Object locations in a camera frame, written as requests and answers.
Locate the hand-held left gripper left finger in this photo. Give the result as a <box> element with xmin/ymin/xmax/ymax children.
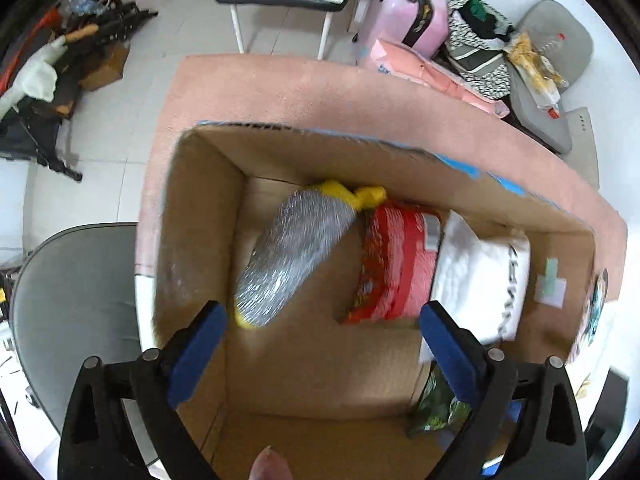
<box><xmin>57</xmin><ymin>300</ymin><xmax>229</xmax><ymax>480</ymax></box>

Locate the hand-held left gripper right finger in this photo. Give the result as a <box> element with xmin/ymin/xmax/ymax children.
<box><xmin>419</xmin><ymin>300</ymin><xmax>589</xmax><ymax>480</ymax></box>

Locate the large cardboard box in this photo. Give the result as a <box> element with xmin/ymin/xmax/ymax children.
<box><xmin>151</xmin><ymin>121</ymin><xmax>610</xmax><ymax>480</ymax></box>

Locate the silver and yellow soft packet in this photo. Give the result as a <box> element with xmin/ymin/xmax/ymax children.
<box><xmin>233</xmin><ymin>180</ymin><xmax>388</xmax><ymax>330</ymax></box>

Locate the white soft tissue pack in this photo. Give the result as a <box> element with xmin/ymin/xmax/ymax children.
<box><xmin>419</xmin><ymin>210</ymin><xmax>532</xmax><ymax>363</ymax></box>

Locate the red soft packet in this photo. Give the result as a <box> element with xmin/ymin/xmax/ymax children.
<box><xmin>341</xmin><ymin>201</ymin><xmax>445</xmax><ymax>326</ymax></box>

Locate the person's left hand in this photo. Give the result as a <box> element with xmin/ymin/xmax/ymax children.
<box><xmin>250</xmin><ymin>446</ymin><xmax>292</xmax><ymax>480</ymax></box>

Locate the green snack packet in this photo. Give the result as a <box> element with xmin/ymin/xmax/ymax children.
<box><xmin>406</xmin><ymin>364</ymin><xmax>472</xmax><ymax>437</ymax></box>

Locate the grey padded chair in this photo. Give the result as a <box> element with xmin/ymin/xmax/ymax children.
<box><xmin>9</xmin><ymin>222</ymin><xmax>162</xmax><ymax>466</ymax></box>

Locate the dark object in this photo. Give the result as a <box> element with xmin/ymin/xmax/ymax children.
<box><xmin>594</xmin><ymin>367</ymin><xmax>629</xmax><ymax>443</ymax></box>

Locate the white flat device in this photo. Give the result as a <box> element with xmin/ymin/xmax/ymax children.
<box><xmin>562</xmin><ymin>107</ymin><xmax>601</xmax><ymax>188</ymax></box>

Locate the pink plastic bag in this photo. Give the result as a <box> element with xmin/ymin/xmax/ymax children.
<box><xmin>359</xmin><ymin>39</ymin><xmax>512</xmax><ymax>120</ymax></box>

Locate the pile of black stands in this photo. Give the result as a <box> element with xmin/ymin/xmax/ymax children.
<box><xmin>0</xmin><ymin>0</ymin><xmax>159</xmax><ymax>184</ymax></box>

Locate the pink table cloth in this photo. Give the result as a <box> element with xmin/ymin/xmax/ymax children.
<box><xmin>134</xmin><ymin>54</ymin><xmax>628</xmax><ymax>306</ymax></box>

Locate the yellow plastic bag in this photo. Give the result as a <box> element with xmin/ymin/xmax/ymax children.
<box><xmin>504</xmin><ymin>31</ymin><xmax>570</xmax><ymax>117</ymax></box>

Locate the black and white patterned bag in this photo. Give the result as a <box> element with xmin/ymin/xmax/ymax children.
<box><xmin>442</xmin><ymin>0</ymin><xmax>518</xmax><ymax>102</ymax></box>

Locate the small brown cardboard box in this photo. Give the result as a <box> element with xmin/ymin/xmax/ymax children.
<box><xmin>79</xmin><ymin>42</ymin><xmax>126</xmax><ymax>92</ymax></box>

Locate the white rag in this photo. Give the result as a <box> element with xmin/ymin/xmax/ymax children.
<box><xmin>0</xmin><ymin>35</ymin><xmax>69</xmax><ymax>122</ymax></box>

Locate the grey office chair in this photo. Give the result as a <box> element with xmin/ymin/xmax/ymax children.
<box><xmin>505</xmin><ymin>0</ymin><xmax>596</xmax><ymax>156</ymax></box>

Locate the pink suitcase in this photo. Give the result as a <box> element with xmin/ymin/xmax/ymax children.
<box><xmin>350</xmin><ymin>0</ymin><xmax>449</xmax><ymax>60</ymax></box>

